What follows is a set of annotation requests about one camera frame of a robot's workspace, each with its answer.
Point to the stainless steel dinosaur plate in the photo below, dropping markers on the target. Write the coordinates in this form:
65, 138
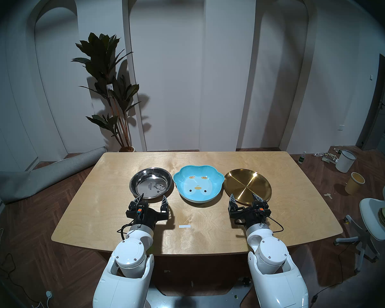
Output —
150, 182

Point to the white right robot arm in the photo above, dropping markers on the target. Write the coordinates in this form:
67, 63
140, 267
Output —
272, 256

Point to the white bucket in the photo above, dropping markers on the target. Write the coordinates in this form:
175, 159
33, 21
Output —
346, 163

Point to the brown plant pot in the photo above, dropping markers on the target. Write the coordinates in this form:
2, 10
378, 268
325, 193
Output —
126, 149

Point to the white office chair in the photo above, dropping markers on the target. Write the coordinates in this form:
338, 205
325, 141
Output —
369, 211

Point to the gold metal plate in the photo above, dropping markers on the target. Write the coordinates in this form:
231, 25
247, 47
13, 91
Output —
243, 185

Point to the pile of floor clutter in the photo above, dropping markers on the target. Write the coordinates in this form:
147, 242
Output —
329, 158

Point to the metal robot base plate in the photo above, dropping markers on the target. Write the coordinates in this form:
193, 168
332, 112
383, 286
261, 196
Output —
195, 302

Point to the grey door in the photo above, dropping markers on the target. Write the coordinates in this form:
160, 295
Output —
378, 111

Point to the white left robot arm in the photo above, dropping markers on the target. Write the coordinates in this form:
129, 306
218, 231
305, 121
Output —
128, 256

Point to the white power adapter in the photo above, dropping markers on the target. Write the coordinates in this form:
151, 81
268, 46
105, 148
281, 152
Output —
49, 294

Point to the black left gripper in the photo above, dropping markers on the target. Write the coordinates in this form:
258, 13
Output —
149, 217

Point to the blue animal face plate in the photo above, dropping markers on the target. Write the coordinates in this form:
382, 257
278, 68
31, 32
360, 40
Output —
197, 182

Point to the green plastic bottle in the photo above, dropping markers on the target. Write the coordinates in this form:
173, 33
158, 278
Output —
302, 158

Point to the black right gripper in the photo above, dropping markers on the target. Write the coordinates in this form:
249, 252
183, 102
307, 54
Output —
250, 218

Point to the tall green leafy plant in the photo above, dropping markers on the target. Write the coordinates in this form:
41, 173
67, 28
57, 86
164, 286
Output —
99, 54

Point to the yellow paper cup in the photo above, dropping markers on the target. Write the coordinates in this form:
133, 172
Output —
354, 183

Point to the rolled grey carpet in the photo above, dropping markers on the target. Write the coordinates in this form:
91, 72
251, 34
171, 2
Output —
35, 179

